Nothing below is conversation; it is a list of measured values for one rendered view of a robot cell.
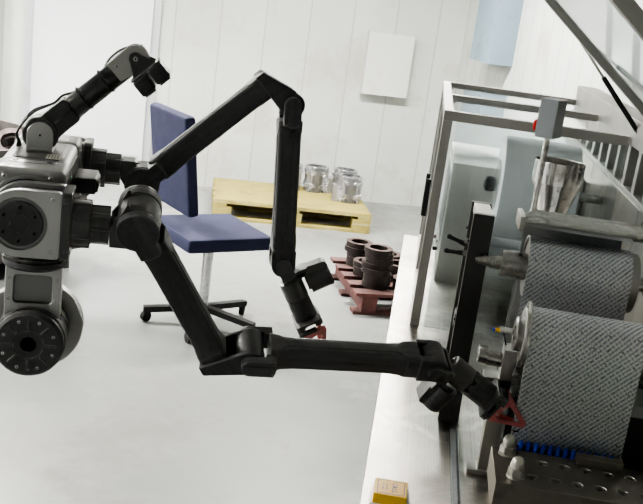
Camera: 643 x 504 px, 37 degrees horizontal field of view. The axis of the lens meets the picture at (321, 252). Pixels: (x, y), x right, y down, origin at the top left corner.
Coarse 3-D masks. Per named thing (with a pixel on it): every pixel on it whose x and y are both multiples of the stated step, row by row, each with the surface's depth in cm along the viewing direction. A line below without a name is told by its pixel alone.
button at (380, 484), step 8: (376, 480) 202; (384, 480) 202; (392, 480) 202; (376, 488) 198; (384, 488) 199; (392, 488) 199; (400, 488) 199; (376, 496) 196; (384, 496) 196; (392, 496) 196; (400, 496) 196
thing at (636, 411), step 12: (516, 396) 210; (636, 408) 212; (636, 420) 207; (504, 432) 211; (636, 432) 208; (624, 444) 209; (636, 444) 208; (624, 456) 209; (636, 456) 209; (636, 468) 210
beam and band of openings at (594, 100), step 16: (576, 96) 401; (592, 96) 362; (608, 96) 360; (592, 112) 356; (608, 112) 325; (624, 128) 295; (640, 128) 274; (640, 144) 271; (624, 160) 299; (640, 160) 269; (624, 176) 286; (640, 176) 270; (624, 192) 281; (640, 192) 271; (640, 208) 259
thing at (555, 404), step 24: (528, 384) 200; (552, 384) 200; (576, 384) 199; (600, 384) 198; (624, 384) 198; (528, 408) 202; (552, 408) 201; (576, 408) 200; (600, 408) 200; (624, 408) 199; (528, 432) 203; (552, 432) 202; (576, 432) 202; (600, 432) 201; (624, 432) 200
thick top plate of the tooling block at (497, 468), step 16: (496, 448) 199; (496, 464) 192; (528, 464) 194; (544, 464) 196; (560, 464) 196; (496, 480) 186; (512, 480) 187; (528, 480) 188; (544, 480) 188; (560, 480) 189; (576, 480) 190; (592, 480) 191; (608, 480) 192; (624, 480) 193; (640, 480) 194; (496, 496) 186; (512, 496) 186; (528, 496) 185; (544, 496) 185; (560, 496) 184; (576, 496) 184; (592, 496) 185; (608, 496) 185; (624, 496) 186; (640, 496) 187
